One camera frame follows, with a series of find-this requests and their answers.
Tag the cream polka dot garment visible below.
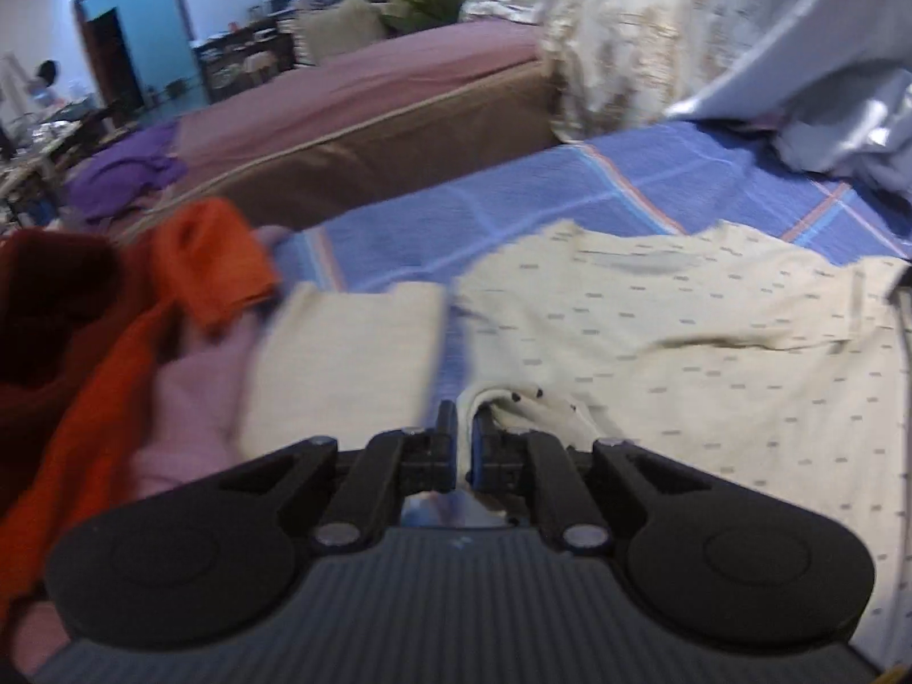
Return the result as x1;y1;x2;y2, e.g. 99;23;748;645
456;221;910;667

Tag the pink knit garment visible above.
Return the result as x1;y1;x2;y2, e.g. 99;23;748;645
6;222;294;678

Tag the cream fleece garment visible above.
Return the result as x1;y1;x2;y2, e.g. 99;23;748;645
237;283;447;460

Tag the dark red knit sweater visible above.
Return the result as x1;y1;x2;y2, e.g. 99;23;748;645
2;229;154;511

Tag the orange knit garment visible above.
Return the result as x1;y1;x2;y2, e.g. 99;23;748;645
2;198;278;612

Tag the purple cloth on bed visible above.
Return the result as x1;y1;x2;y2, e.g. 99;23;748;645
65;120;187;224

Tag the blue plaid bed sheet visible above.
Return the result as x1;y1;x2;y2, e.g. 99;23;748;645
276;124;910;408

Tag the mauve bed with brown base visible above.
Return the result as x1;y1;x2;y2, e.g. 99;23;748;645
110;19;556;241

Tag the dark low sideboard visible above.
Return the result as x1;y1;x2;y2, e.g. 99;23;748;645
192;17;295;104

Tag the light grey blanket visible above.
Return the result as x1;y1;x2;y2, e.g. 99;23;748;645
669;0;910;198

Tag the beige cushion chair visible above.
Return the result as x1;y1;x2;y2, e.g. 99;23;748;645
292;0;386;67

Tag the floral beige duvet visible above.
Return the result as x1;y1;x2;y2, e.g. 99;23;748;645
461;0;764;142

